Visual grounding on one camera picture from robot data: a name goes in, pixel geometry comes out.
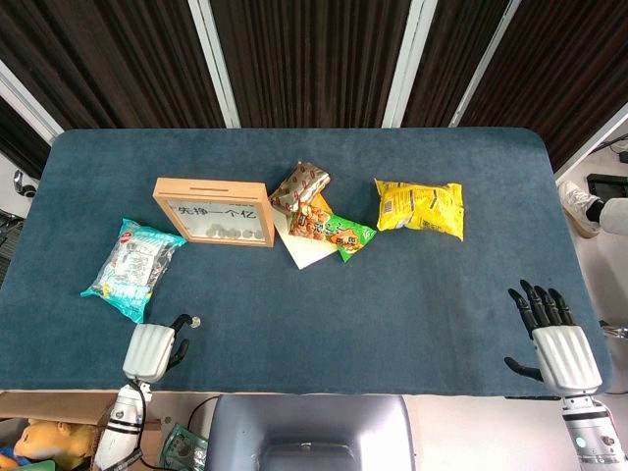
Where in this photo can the grey trouser leg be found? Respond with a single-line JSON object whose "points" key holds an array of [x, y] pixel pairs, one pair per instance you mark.
{"points": [[615, 213]]}

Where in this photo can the white partition post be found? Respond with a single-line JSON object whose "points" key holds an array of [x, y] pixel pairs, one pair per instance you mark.
{"points": [[593, 140], [213, 59], [24, 103], [407, 59], [483, 64]]}

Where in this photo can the brown cardboard box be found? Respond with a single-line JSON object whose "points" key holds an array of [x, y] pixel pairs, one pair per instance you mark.
{"points": [[54, 404]]}

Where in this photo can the white paper card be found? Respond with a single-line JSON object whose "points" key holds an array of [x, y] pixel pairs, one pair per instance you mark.
{"points": [[306, 252]]}

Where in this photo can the black silver headphones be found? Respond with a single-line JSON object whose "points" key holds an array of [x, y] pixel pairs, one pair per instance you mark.
{"points": [[24, 184]]}

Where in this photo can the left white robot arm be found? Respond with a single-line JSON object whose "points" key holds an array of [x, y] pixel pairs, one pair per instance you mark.
{"points": [[120, 427]]}

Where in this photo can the yellow stuffed toy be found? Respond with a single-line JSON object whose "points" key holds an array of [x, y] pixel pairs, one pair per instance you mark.
{"points": [[49, 439]]}

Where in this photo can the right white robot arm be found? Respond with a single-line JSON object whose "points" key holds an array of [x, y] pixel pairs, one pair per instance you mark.
{"points": [[589, 432]]}

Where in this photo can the yellow snack bag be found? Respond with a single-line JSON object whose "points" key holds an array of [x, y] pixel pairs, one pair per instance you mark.
{"points": [[422, 208]]}

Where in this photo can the green orange snack bag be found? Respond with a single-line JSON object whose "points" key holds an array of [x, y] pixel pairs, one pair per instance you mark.
{"points": [[338, 233]]}

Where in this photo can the grey robot torso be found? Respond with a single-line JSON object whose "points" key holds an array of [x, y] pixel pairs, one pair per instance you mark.
{"points": [[309, 422]]}

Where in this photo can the blue felt table cover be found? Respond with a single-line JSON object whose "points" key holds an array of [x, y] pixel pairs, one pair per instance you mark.
{"points": [[343, 319]]}

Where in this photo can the teal clear snack bag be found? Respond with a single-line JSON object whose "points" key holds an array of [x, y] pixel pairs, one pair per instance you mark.
{"points": [[132, 267]]}

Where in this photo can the green printed packet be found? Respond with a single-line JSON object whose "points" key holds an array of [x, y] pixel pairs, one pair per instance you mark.
{"points": [[184, 449]]}

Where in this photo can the white sneaker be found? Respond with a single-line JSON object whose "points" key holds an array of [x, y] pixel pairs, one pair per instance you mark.
{"points": [[579, 206]]}

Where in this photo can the wooden frame coin box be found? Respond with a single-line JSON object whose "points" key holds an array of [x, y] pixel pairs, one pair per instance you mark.
{"points": [[211, 189]]}

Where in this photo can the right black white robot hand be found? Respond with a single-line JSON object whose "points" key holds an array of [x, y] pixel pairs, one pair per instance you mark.
{"points": [[564, 355]]}

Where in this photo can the black flat device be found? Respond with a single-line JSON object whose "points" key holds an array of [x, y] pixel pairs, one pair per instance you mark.
{"points": [[608, 185]]}

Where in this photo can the silver metal fixture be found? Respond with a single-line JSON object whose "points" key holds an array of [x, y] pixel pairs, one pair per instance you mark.
{"points": [[615, 329]]}

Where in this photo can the brown red-print snack packet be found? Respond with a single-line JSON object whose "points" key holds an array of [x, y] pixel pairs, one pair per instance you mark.
{"points": [[299, 186]]}

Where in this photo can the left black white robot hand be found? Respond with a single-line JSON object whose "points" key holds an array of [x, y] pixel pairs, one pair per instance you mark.
{"points": [[147, 350]]}

